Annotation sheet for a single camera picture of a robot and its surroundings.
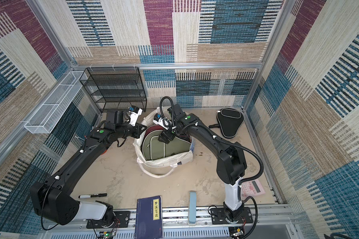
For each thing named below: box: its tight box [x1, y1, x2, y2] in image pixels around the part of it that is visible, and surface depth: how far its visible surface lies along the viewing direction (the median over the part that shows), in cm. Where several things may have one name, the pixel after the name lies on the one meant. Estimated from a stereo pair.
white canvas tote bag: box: [132, 107, 196, 178], surface depth 75 cm
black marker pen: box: [78, 193, 108, 199], surface depth 81 cm
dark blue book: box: [135, 195, 164, 239], surface depth 74 cm
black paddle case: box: [208, 108, 245, 139], surface depth 111 cm
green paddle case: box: [142, 129, 192, 161], surface depth 85 cm
